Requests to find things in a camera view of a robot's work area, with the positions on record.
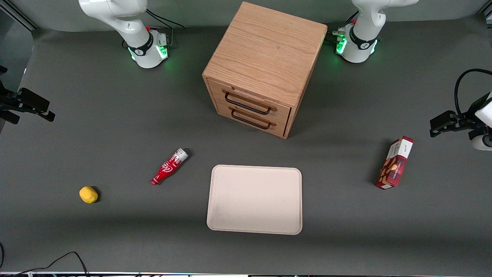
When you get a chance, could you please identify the wooden drawer with black handle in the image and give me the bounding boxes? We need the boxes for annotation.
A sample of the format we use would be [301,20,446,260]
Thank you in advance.
[216,103,289,138]
[207,78,293,124]

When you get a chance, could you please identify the aluminium frame profile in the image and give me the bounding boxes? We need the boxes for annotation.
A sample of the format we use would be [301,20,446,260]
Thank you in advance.
[0,0,40,32]

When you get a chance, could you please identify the black metal drawer handle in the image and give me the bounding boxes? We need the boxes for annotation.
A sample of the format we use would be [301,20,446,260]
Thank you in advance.
[229,107,277,130]
[222,89,278,116]

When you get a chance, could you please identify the wooden drawer cabinet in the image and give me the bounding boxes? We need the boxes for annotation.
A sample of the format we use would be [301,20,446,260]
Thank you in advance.
[202,1,328,139]

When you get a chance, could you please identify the black cable at arm base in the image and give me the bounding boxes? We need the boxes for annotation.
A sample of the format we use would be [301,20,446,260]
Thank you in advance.
[145,8,186,30]

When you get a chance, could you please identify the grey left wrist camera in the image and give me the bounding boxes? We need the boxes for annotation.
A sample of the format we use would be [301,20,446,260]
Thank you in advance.
[471,133,492,152]

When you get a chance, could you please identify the black cable on table edge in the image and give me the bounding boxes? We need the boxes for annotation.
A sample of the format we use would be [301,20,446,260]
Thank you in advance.
[0,243,91,277]

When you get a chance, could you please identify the beige rectangular tray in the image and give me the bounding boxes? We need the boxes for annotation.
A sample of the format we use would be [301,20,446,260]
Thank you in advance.
[206,165,303,235]

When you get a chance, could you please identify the red cola bottle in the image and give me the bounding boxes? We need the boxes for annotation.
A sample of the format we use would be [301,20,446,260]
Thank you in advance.
[150,148,189,186]

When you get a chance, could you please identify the yellow lemon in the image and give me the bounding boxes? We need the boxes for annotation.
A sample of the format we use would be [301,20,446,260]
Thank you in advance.
[79,186,99,204]

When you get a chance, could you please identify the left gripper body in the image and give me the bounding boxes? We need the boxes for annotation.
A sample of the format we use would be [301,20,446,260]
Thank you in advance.
[457,92,492,132]

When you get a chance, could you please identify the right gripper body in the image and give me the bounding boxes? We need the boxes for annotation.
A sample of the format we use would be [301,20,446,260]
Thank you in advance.
[0,80,20,125]

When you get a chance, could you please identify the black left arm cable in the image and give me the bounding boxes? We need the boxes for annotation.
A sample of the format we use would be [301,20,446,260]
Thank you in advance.
[454,68,492,116]

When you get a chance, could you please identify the red cookie box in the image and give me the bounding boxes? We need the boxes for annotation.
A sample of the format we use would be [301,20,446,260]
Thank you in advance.
[375,136,415,190]

